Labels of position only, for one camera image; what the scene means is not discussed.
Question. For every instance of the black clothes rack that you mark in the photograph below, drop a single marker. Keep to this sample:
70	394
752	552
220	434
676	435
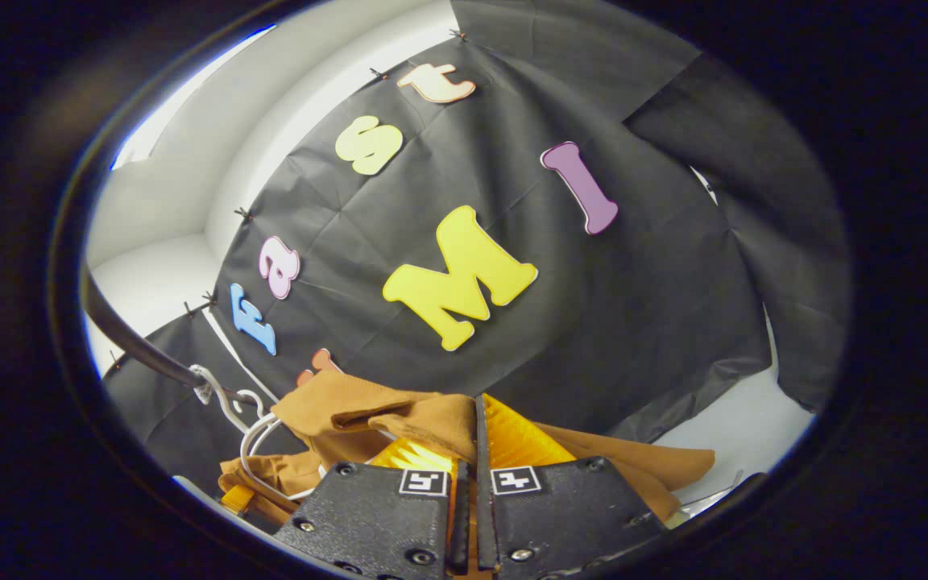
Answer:
134	342

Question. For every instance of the white hanger with wrapped hook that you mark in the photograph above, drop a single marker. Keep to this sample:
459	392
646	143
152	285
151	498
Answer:
205	385

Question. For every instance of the brown shirt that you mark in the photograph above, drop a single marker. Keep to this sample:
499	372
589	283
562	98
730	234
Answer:
416	419

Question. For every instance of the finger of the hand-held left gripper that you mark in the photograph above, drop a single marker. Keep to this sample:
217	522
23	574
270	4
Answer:
237	499

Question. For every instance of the black backdrop cloth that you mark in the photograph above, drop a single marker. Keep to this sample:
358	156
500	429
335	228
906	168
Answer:
593	322

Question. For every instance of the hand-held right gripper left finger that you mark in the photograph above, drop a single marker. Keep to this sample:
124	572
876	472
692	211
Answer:
375	515

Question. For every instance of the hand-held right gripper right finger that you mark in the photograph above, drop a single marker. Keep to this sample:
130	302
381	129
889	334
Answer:
486	515

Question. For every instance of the white empty clothes hanger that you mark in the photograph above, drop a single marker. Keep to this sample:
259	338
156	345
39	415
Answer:
245	451

